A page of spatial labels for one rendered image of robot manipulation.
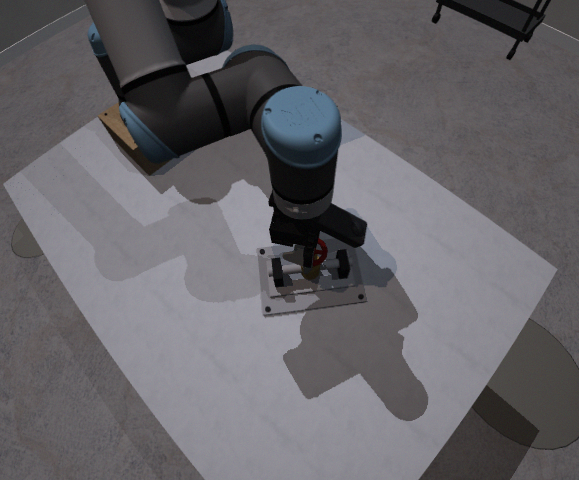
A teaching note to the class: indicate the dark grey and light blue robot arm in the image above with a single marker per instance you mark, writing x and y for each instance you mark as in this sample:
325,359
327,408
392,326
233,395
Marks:
169,114

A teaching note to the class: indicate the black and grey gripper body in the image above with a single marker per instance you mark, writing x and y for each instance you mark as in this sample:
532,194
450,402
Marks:
287,231

